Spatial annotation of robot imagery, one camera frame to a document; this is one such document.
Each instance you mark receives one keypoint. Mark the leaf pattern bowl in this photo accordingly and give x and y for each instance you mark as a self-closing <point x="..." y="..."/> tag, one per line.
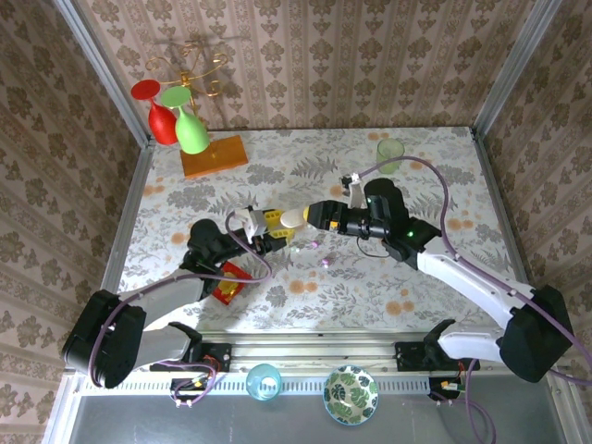
<point x="350" y="395"/>

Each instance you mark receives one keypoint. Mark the aluminium side rail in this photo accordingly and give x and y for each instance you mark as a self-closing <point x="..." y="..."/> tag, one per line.
<point x="135" y="185"/>
<point x="494" y="185"/>

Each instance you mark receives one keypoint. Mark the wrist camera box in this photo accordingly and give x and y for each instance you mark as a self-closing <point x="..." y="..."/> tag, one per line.
<point x="355" y="192"/>
<point x="252" y="222"/>

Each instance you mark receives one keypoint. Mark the aluminium frame post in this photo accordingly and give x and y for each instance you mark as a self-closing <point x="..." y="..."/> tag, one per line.
<point x="514" y="69"/>
<point x="105" y="69"/>

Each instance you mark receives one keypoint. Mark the red packet with yellow ornament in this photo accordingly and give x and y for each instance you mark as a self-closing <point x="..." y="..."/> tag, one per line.
<point x="233" y="289"/>

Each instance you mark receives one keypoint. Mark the red wine glass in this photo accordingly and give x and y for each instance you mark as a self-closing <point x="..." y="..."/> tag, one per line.
<point x="162" y="122"/>

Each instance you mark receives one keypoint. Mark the white earbud charging case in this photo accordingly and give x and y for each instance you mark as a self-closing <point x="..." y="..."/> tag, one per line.
<point x="292" y="218"/>

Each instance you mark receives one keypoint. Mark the gold rack with orange base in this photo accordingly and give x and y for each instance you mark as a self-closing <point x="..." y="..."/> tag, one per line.
<point x="222" y="155"/>

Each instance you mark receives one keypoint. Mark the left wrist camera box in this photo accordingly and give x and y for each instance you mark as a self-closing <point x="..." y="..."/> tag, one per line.
<point x="252" y="222"/>

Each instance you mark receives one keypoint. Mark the green wine glass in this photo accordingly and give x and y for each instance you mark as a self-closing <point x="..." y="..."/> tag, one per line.
<point x="190" y="134"/>

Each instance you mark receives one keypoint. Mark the blue translucent cup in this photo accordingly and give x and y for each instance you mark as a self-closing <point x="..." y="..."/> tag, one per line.
<point x="263" y="384"/>

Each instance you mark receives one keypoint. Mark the grey metal shelf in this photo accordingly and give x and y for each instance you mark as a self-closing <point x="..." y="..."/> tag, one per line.
<point x="208" y="425"/>

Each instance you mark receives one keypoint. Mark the green translucent cup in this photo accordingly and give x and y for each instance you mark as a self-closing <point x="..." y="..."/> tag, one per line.
<point x="390" y="149"/>

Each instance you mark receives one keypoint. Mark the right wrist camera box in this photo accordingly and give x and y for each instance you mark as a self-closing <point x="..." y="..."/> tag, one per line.
<point x="355" y="192"/>

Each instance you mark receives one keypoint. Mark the left robot arm black grey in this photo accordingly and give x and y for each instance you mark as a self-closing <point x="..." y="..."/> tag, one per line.
<point x="106" y="342"/>

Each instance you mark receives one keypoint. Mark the black connector bracket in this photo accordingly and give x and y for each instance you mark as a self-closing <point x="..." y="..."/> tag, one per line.
<point x="185" y="386"/>
<point x="437" y="386"/>

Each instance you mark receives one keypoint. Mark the floral patterned table cover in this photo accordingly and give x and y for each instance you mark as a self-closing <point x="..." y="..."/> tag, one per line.
<point x="324" y="314"/>

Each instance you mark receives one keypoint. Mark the long aluminium base rail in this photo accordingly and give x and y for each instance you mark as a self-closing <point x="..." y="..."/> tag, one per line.
<point x="300" y="351"/>

